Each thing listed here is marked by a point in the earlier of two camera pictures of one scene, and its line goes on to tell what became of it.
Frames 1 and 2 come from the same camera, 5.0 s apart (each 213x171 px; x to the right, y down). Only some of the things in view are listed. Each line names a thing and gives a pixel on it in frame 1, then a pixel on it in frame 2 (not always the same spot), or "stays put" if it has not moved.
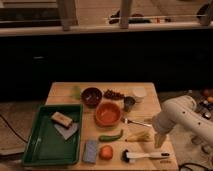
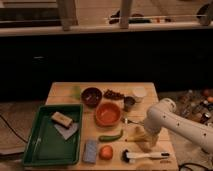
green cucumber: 107,138 stays put
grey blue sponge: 90,152 stays put
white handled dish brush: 127,156 stays put
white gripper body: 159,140 → 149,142
